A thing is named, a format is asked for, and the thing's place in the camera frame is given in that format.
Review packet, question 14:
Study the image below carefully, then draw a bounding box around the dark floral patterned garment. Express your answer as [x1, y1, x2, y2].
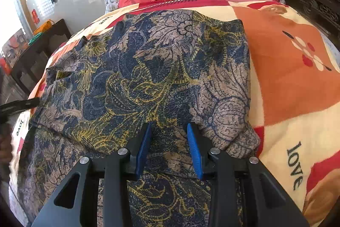
[17, 10, 259, 226]

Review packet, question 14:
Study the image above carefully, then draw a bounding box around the dark wooden side cabinet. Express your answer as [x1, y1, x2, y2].
[10, 19, 71, 96]

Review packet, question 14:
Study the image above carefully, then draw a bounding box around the orange basket on cabinet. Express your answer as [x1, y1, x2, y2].
[33, 20, 55, 36]

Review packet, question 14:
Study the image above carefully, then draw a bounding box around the orange red cream fleece blanket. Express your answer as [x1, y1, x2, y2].
[11, 0, 339, 226]

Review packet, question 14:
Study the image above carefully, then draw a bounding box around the dark carved wooden headboard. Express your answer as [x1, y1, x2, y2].
[285, 0, 340, 48]

